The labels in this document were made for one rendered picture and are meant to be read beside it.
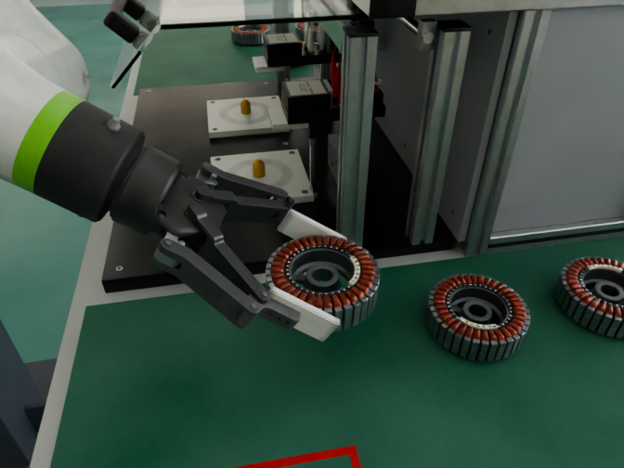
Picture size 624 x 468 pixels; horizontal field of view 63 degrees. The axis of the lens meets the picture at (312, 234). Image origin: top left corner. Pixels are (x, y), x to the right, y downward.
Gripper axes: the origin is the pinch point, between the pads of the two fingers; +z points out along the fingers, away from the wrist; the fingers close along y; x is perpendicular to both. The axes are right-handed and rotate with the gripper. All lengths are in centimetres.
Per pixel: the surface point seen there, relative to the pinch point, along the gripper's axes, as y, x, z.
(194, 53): -98, -32, -31
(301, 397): 6.5, -10.1, 4.5
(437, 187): -18.2, 6.5, 11.5
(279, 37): -57, -2, -14
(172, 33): -115, -38, -41
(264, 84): -73, -18, -11
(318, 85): -34.8, 3.2, -5.8
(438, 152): -18.7, 10.2, 8.8
